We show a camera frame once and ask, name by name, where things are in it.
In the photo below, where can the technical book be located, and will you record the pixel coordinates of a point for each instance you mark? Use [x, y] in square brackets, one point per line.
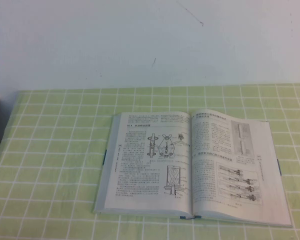
[165, 162]

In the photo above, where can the green checked tablecloth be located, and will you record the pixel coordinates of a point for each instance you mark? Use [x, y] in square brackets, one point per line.
[52, 150]

